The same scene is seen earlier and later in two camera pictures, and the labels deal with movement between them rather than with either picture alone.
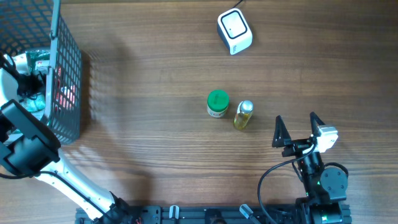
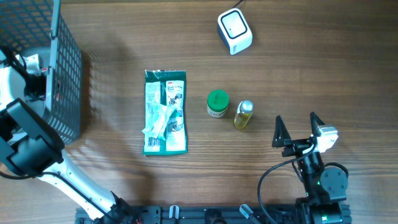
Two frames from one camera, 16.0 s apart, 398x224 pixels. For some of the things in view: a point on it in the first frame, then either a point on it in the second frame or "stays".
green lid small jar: [217, 102] stays
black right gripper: [280, 141] stays
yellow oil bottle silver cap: [244, 111] stays
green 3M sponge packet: [38, 60] -> [165, 130]
